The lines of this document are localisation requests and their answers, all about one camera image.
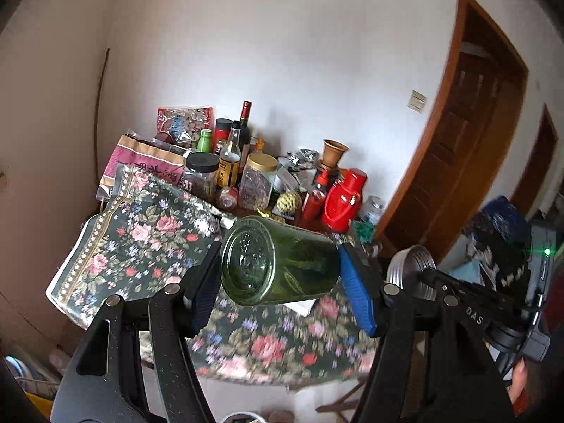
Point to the teal green cloth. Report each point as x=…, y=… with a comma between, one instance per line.
x=364, y=231

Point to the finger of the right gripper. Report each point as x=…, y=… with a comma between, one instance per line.
x=473, y=292

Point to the brown wooden door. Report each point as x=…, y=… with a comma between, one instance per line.
x=465, y=141

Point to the green glass jar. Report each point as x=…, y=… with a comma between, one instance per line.
x=264, y=262

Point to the wall light switch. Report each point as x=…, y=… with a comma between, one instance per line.
x=417, y=101

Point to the snack bag against wall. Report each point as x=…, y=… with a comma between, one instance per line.
x=184, y=125

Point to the dark wine bottle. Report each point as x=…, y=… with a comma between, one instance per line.
x=245, y=131

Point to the custard apple fruit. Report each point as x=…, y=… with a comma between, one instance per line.
x=289, y=204

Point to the thin stick in corner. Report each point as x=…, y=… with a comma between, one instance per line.
x=97, y=103

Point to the red thermos jug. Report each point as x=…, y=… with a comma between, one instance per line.
x=343, y=201

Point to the gold lid plastic jar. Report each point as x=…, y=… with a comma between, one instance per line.
x=256, y=182

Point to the person right hand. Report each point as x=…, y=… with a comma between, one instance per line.
x=519, y=380

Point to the red sauce bottle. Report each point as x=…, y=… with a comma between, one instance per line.
x=315, y=198

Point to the clothes rack with clothes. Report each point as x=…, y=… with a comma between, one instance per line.
x=498, y=237

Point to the metal jar lid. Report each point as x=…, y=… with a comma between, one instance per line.
x=405, y=271

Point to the black lid glass jar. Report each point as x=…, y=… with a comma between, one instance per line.
x=200, y=175

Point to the pink patterned bag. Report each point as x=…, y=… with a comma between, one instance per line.
x=160, y=162

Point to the brown clay vase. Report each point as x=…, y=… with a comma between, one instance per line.
x=333, y=152

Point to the clear glass jar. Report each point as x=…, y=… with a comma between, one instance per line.
x=372, y=210

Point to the yellow label liquor bottle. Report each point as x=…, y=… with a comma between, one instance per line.
x=229, y=158

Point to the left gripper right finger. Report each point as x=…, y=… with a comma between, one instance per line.
x=362, y=285

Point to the small red round can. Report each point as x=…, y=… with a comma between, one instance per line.
x=227, y=198

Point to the long white box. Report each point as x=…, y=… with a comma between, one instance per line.
x=302, y=308

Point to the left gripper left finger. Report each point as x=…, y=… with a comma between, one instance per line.
x=201, y=286

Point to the green cap bottle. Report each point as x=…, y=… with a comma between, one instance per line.
x=204, y=143

